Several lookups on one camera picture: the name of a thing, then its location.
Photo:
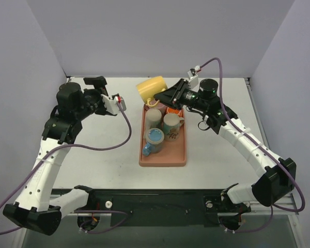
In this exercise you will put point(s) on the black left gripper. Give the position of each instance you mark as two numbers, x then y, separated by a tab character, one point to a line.
98	86

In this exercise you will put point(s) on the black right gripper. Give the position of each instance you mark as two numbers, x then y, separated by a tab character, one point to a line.
178	91

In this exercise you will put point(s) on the orange ceramic mug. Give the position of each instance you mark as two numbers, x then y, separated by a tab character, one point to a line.
174	111

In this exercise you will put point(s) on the yellow ceramic mug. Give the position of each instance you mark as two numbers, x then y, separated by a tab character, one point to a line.
150	87

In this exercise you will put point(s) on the shell pattern teal mug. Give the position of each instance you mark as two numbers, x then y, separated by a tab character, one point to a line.
171	126

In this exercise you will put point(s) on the cream dragon pattern mug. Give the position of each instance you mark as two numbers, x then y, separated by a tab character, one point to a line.
153	118

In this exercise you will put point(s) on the blue glazed mug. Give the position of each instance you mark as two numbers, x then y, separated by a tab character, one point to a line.
154	141

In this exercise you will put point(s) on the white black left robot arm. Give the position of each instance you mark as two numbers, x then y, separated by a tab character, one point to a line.
32	208

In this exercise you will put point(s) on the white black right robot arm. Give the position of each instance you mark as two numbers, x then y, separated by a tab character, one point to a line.
275	174

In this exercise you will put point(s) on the pink ghost pattern mug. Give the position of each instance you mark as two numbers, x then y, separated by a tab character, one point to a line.
155	105

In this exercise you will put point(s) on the salmon pink plastic tray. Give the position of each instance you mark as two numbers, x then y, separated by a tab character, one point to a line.
173	154

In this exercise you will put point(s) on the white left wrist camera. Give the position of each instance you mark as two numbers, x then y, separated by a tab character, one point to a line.
114	104

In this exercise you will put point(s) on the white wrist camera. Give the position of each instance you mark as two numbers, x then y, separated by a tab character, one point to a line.
193	77
114	104

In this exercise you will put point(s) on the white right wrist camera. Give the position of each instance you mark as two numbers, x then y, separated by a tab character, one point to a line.
193	77

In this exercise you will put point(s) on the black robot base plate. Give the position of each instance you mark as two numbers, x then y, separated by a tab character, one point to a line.
161	208

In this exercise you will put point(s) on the aluminium table frame rail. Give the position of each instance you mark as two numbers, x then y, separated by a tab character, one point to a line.
264	139

